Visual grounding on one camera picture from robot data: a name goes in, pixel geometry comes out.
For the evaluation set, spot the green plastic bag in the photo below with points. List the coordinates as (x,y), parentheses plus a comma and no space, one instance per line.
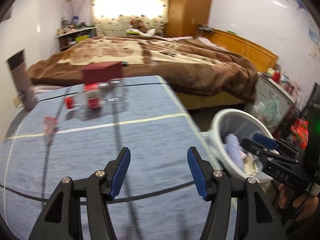
(268,113)

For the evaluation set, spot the orange wooden wardrobe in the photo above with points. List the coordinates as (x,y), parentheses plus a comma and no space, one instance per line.
(184,17)

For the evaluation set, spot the dark red box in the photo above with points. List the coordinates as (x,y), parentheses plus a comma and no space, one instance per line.
(101,72)

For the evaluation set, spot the purple dried flower vase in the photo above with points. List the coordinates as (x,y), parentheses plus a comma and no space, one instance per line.
(73,8)

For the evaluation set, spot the patterned window curtain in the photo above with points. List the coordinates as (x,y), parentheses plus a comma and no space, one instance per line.
(115,17)

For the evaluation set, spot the right hand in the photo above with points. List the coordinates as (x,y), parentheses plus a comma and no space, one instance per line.
(309,203)

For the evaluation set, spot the red mug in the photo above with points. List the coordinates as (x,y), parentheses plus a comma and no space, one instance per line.
(276,76)

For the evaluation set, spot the grey bedside cabinet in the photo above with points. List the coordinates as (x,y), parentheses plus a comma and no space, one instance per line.
(267,90)

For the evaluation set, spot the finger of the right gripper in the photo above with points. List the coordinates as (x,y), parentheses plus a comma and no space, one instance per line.
(256,149)
(266,142)

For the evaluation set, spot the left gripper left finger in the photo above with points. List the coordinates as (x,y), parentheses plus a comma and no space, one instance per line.
(115,172)

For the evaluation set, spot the clear plastic water bottle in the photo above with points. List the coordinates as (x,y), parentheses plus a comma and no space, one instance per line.
(98,100)

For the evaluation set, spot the brown blanket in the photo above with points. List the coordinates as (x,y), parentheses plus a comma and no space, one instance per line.
(189,66)

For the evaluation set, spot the white wall shelf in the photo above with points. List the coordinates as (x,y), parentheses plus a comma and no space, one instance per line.
(69,38)

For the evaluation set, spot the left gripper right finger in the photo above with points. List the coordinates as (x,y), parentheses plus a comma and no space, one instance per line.
(201,171)

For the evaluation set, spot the teddy bear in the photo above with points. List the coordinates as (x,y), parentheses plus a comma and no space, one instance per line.
(137,25)

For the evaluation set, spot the blue grey table cloth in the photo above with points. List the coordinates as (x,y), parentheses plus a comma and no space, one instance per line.
(158,199)

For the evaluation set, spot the wooden bed headboard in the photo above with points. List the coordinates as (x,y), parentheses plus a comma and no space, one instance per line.
(261,57)

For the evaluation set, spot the white trash bin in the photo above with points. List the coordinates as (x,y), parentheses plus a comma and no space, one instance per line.
(237,125)

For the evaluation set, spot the crushed clear plastic cup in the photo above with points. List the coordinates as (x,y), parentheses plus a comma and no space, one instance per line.
(49,128)

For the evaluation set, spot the white foam net sleeve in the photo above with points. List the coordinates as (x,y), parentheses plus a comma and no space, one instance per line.
(234,150)

